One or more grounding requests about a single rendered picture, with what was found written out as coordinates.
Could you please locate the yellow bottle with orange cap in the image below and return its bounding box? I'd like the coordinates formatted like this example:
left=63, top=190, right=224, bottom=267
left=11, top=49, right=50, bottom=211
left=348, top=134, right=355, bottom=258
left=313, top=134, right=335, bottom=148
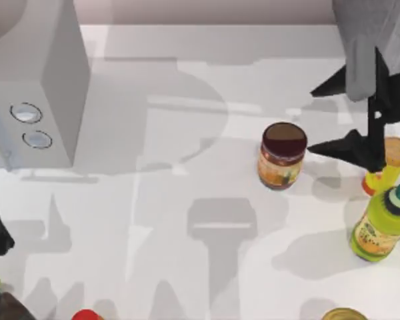
left=362, top=135, right=400, bottom=197

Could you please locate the dark-lidded sauce jar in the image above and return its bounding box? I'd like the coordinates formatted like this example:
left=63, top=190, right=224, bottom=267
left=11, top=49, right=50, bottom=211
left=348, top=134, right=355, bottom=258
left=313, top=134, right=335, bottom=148
left=257, top=121, right=309, bottom=192

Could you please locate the green bottle with teal cap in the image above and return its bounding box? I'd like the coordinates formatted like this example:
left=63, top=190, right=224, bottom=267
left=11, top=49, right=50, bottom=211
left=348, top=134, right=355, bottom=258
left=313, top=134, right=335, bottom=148
left=349, top=179, right=400, bottom=263

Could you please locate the yellow can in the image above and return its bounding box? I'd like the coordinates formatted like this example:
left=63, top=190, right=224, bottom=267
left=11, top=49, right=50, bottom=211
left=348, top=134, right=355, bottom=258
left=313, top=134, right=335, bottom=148
left=320, top=307, right=369, bottom=320

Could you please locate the pale microwave oven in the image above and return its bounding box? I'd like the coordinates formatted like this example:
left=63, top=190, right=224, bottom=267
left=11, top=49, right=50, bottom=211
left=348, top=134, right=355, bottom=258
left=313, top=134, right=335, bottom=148
left=0, top=0, right=91, bottom=173

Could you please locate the small microwave knob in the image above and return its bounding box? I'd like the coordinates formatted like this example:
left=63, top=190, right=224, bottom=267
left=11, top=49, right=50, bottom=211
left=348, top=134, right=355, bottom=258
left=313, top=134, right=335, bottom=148
left=21, top=130, right=53, bottom=149

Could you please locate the large microwave knob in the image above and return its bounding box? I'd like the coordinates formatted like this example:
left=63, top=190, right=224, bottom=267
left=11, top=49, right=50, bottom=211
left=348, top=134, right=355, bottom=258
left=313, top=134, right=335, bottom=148
left=9, top=102, right=43, bottom=125

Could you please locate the red bottle cap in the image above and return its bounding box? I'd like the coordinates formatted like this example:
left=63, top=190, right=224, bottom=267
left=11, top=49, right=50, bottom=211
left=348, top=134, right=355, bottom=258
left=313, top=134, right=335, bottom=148
left=71, top=309, right=105, bottom=320

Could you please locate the dark brown bottle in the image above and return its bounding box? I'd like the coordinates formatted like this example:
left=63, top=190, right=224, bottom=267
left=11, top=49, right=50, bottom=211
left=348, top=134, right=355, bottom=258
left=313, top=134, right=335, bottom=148
left=0, top=275, right=37, bottom=320

